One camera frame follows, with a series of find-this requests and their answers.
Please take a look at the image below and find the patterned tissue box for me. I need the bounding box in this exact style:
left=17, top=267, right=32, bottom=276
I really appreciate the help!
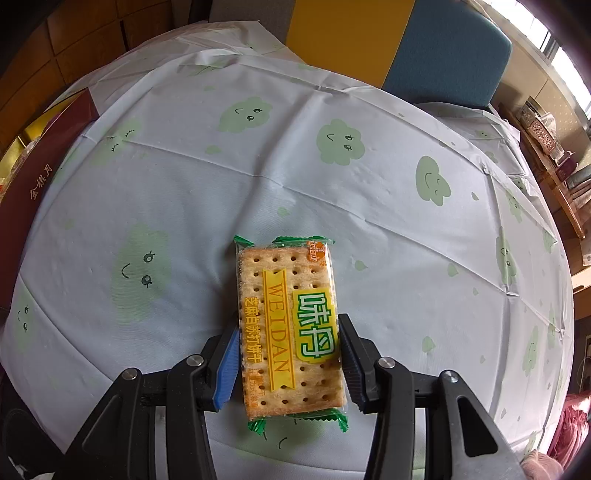
left=519, top=97, right=566, bottom=155

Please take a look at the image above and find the green-trimmed soda cracker packet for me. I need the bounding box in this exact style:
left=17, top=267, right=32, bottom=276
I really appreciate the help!
left=233, top=234, right=349, bottom=439

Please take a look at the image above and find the pink fleece clothing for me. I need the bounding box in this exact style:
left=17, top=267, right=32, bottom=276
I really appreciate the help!
left=519, top=392, right=591, bottom=480

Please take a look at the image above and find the wooden side table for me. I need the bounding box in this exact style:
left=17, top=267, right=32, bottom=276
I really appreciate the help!
left=501, top=99, right=587, bottom=241

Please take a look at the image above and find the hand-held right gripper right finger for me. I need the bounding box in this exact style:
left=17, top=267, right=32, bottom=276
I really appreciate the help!
left=338, top=313, right=527, bottom=480

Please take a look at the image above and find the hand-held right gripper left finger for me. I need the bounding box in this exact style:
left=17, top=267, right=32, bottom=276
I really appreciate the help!
left=65, top=318, right=242, bottom=480

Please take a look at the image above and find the white-framed window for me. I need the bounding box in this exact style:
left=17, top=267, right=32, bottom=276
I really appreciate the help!
left=531, top=9, right=591, bottom=116

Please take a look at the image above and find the maroon gift box gold interior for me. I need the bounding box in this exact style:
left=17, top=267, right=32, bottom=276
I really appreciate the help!
left=0, top=88, right=101, bottom=310

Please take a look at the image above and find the grey yellow blue chair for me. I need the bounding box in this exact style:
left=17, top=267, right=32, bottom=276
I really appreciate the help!
left=284, top=0, right=513, bottom=109

